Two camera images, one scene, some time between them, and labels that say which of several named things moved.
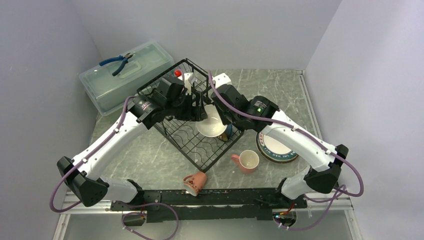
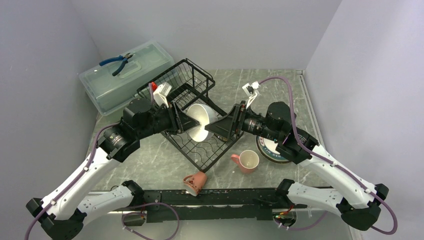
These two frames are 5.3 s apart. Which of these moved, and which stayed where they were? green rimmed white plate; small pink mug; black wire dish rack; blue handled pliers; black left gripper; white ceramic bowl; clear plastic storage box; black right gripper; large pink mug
Moved: white ceramic bowl; black left gripper; black right gripper
Stayed: small pink mug; large pink mug; blue handled pliers; clear plastic storage box; black wire dish rack; green rimmed white plate
